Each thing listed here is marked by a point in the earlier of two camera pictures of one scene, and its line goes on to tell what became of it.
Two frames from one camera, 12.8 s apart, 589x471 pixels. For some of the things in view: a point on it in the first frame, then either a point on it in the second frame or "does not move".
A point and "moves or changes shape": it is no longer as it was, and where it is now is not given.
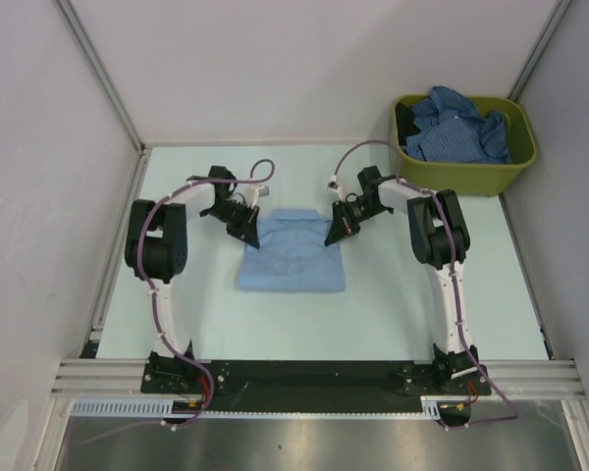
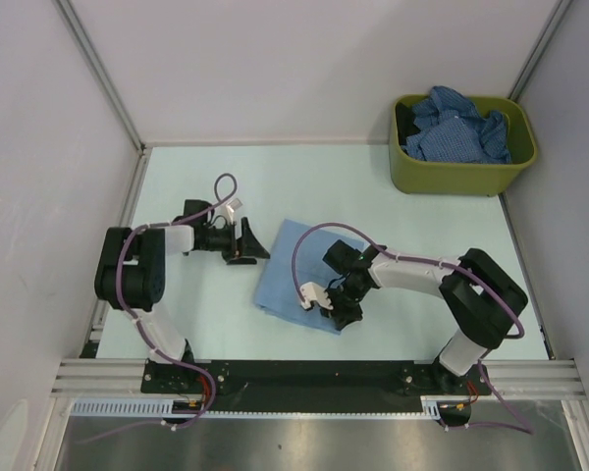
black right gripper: [342, 225] → [341, 315]
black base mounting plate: [315, 386] does not move
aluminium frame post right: [540, 49] does not move
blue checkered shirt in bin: [452, 129] does not move
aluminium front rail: [104, 378] does not move
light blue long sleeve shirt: [292, 255] moves or changes shape
